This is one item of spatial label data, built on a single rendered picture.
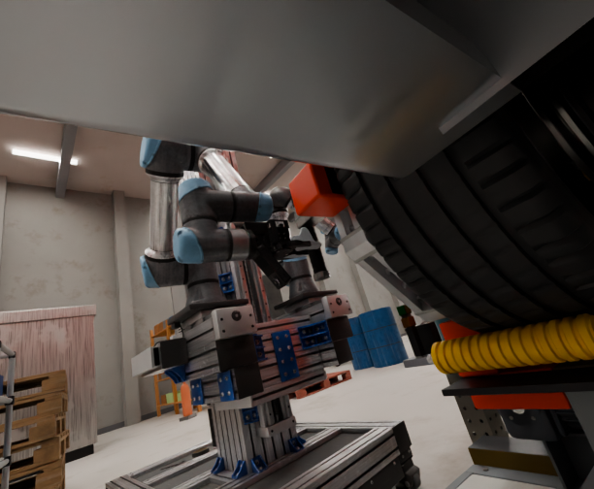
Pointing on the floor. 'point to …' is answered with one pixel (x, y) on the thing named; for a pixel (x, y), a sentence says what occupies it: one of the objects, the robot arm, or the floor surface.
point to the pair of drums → (376, 340)
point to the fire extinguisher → (186, 403)
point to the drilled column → (479, 418)
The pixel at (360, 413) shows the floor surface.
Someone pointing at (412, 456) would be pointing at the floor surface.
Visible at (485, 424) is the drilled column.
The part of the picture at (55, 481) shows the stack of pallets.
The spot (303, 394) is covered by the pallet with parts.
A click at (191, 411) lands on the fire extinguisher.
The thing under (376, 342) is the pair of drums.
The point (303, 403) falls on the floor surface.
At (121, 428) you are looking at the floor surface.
